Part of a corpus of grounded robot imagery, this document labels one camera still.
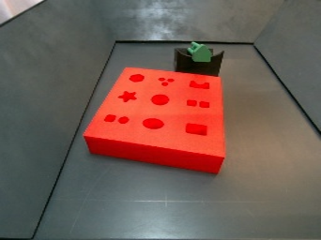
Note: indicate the green three prong object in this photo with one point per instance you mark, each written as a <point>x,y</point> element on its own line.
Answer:
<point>200,52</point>

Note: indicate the red block with shaped holes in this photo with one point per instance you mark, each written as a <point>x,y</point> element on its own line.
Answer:
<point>163,117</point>

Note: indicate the black curved fixture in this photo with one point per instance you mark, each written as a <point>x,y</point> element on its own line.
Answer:
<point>184,63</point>

